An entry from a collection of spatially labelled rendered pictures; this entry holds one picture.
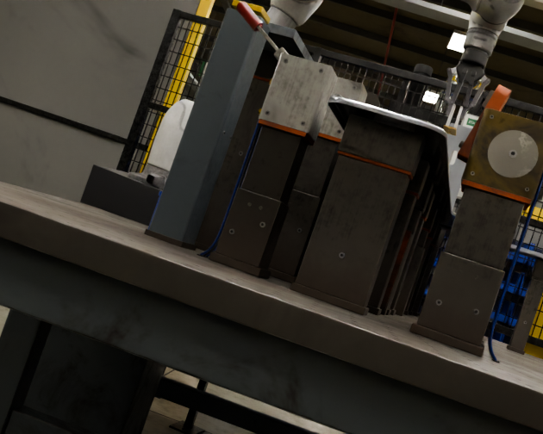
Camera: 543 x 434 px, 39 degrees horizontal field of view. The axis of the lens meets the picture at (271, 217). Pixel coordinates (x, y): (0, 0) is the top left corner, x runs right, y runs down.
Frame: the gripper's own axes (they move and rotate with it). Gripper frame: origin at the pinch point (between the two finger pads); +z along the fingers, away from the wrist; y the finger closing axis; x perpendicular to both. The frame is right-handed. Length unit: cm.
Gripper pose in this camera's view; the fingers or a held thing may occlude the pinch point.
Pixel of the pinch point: (454, 117)
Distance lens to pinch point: 232.8
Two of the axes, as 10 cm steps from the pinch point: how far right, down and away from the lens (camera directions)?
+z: -3.3, 9.4, -0.4
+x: 2.2, 1.2, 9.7
